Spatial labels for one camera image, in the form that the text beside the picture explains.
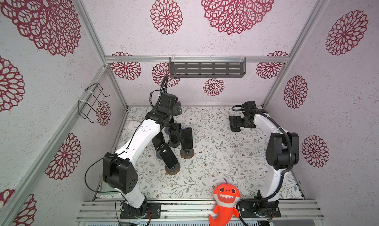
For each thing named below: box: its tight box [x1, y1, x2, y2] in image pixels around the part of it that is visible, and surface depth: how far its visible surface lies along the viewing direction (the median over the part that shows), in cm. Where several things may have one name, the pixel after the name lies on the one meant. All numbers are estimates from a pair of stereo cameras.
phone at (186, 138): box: [180, 127, 193, 150], surface depth 89 cm
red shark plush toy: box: [209, 178, 241, 226], surface depth 71 cm
